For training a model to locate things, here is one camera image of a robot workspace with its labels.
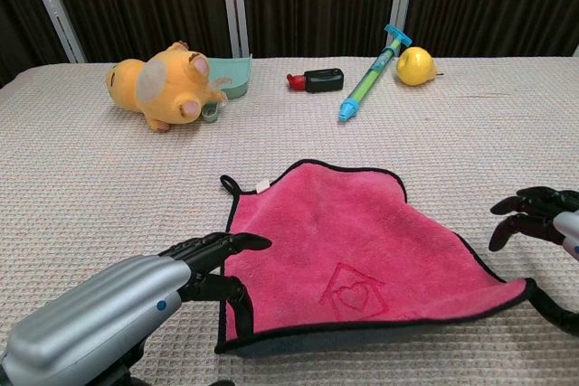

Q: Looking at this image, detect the green blue toy water squirter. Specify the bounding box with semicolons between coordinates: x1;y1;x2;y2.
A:
337;23;413;123

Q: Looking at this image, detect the yellow plush animal toy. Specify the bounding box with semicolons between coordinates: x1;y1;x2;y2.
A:
105;41;227;133

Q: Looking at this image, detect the teal green dustpan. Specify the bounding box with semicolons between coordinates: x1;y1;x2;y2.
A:
201;53;253;124

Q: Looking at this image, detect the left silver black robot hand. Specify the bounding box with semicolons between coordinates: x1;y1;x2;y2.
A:
0;231;273;386

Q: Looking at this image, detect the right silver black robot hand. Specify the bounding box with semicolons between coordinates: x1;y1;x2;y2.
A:
489;186;579;337

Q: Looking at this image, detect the yellow pear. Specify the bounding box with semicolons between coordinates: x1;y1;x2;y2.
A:
396;45;442;88

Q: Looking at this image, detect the black and red clip device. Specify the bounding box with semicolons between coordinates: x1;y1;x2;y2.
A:
286;67;345;95

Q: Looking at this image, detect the pink towel with black trim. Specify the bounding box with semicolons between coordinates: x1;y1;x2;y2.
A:
214;158;537;358

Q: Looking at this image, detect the beige woven tablecloth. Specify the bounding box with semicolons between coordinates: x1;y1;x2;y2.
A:
0;56;579;386

